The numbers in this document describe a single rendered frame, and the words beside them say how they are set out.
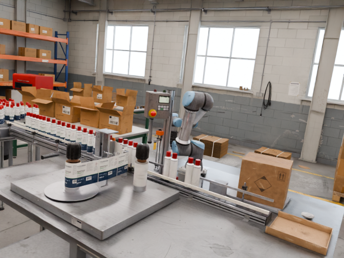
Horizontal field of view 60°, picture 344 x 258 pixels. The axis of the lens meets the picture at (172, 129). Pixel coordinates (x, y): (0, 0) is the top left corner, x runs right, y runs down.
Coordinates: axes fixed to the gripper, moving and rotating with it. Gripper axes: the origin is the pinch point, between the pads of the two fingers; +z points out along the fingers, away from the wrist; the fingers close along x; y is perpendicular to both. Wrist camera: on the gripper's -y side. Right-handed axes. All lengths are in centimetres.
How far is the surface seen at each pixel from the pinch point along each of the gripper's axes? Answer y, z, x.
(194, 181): 48, -2, -62
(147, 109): 2, -43, -51
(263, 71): 7, -92, 489
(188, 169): 42, -9, -61
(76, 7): -631, -246, 573
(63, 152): -84, 10, -42
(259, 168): 85, -16, -47
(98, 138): -31, -16, -61
